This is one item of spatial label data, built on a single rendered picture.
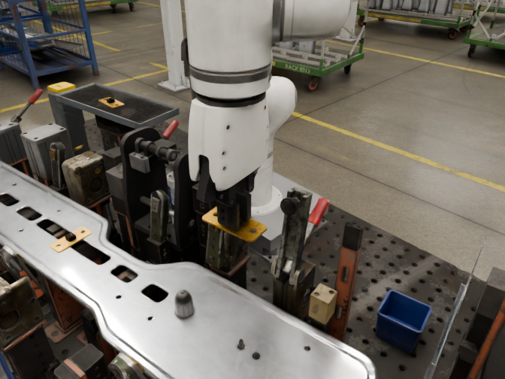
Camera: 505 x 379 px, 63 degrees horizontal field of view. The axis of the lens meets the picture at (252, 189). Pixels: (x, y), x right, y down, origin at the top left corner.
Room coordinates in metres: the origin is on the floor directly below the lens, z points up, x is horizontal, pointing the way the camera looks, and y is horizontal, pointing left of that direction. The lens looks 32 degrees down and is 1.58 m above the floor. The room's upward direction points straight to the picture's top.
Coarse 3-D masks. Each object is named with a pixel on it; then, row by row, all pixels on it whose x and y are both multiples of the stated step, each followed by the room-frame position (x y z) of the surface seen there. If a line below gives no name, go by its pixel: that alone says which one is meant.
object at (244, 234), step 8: (216, 208) 0.46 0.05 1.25; (208, 216) 0.44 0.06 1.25; (240, 216) 0.43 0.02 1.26; (216, 224) 0.42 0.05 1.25; (240, 224) 0.42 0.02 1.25; (248, 224) 0.42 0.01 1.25; (256, 224) 0.42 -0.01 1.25; (264, 224) 0.42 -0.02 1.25; (232, 232) 0.41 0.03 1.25; (240, 232) 0.41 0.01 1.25; (248, 232) 0.41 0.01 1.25; (256, 232) 0.41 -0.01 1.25; (248, 240) 0.39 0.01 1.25
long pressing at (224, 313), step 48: (0, 192) 0.89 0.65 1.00; (48, 192) 0.89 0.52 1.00; (0, 240) 0.70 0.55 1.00; (48, 240) 0.70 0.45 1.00; (96, 240) 0.70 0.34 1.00; (96, 288) 0.56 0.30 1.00; (144, 288) 0.56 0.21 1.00; (192, 288) 0.56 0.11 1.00; (240, 288) 0.55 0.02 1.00; (144, 336) 0.45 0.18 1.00; (192, 336) 0.45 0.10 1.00; (240, 336) 0.45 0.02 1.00; (288, 336) 0.45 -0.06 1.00
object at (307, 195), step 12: (288, 192) 0.56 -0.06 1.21; (300, 192) 0.56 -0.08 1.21; (288, 204) 0.53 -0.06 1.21; (300, 204) 0.55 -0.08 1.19; (288, 216) 0.55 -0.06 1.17; (300, 216) 0.54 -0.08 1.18; (288, 228) 0.55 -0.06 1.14; (300, 228) 0.54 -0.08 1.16; (288, 240) 0.55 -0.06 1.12; (300, 240) 0.53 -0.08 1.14; (288, 252) 0.55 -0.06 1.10; (300, 252) 0.54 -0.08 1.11; (300, 264) 0.54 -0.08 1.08; (276, 276) 0.54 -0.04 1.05
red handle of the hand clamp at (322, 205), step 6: (324, 198) 0.64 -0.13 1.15; (318, 204) 0.63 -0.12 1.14; (324, 204) 0.63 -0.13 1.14; (318, 210) 0.62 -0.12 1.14; (324, 210) 0.62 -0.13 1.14; (312, 216) 0.61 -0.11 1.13; (318, 216) 0.61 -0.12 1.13; (312, 222) 0.60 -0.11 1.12; (318, 222) 0.60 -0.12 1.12; (312, 228) 0.59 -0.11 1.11; (306, 234) 0.59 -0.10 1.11; (312, 234) 0.59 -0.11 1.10; (306, 240) 0.58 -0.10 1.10; (288, 264) 0.54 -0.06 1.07; (288, 270) 0.53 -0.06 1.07
